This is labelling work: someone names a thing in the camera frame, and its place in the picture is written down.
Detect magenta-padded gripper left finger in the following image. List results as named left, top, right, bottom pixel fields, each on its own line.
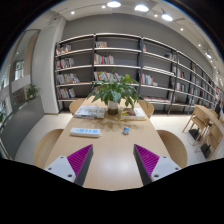
left=43, top=143, right=95, bottom=187

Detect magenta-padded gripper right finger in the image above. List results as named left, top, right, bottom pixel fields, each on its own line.
left=133, top=143, right=182, bottom=187

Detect round-backed wooden chair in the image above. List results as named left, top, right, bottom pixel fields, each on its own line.
left=156, top=129, right=189, bottom=169
left=138, top=99, right=155, bottom=119
left=33, top=128, right=65, bottom=169
left=68, top=97, right=88, bottom=115

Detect white power strip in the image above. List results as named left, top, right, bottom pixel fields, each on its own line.
left=69, top=127, right=102, bottom=139

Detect yellow-edged book stack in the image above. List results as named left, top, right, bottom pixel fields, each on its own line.
left=118, top=107, right=148, bottom=122

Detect slatted wooden chairs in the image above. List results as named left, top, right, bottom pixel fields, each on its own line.
left=181, top=104, right=224, bottom=160

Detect white and grey book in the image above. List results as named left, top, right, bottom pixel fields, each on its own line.
left=73, top=105, right=107, bottom=120

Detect small green floor plant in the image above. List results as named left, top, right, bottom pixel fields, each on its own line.
left=25, top=83, right=41, bottom=101

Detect green potted plant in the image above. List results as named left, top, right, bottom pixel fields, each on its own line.
left=87, top=68, right=145, bottom=116

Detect grey bookshelf unit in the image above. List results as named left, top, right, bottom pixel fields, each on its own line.
left=54, top=32, right=223, bottom=116

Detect round ceiling lights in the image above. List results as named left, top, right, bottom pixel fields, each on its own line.
left=69, top=0, right=214, bottom=61

